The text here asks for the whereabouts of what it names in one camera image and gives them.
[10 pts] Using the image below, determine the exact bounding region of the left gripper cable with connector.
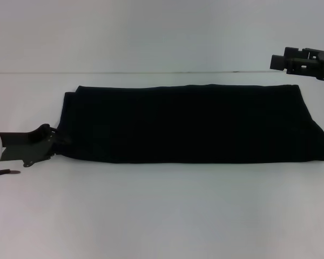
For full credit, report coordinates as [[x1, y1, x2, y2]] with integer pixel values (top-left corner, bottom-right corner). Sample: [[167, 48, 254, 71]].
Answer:
[[0, 168, 22, 178]]

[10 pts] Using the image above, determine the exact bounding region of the black shirt with white print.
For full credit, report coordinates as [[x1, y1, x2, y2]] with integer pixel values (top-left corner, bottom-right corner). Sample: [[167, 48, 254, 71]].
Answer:
[[57, 84, 324, 166]]

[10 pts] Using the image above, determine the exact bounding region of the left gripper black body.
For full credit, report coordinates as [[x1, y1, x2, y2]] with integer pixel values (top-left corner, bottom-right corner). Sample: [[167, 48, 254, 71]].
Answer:
[[0, 123, 56, 168]]

